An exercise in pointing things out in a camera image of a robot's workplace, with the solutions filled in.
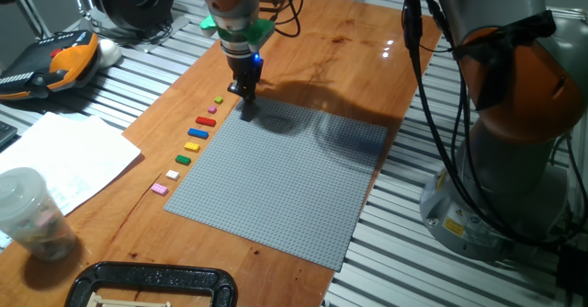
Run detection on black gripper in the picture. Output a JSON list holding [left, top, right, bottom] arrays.
[[225, 51, 265, 105]]

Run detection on gray Lego baseplate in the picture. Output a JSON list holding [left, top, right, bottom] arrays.
[[164, 96, 390, 273]]

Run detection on glossy wooden board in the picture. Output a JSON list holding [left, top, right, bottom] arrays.
[[0, 0, 442, 307]]

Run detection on white paper sheets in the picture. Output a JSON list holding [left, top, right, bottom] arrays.
[[0, 111, 142, 217]]

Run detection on orange black teach pendant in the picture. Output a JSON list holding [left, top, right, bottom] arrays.
[[0, 29, 101, 102]]

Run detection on black metal C-clamp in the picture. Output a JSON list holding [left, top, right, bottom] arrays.
[[63, 260, 239, 307]]

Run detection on black keyboard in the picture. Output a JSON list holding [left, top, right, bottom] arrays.
[[0, 120, 18, 153]]

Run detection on clear plastic cup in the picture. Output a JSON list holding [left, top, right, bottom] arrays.
[[0, 166, 78, 262]]

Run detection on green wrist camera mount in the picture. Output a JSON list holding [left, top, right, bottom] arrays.
[[199, 14, 277, 53]]

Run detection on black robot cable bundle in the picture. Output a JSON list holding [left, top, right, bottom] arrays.
[[259, 0, 588, 253]]

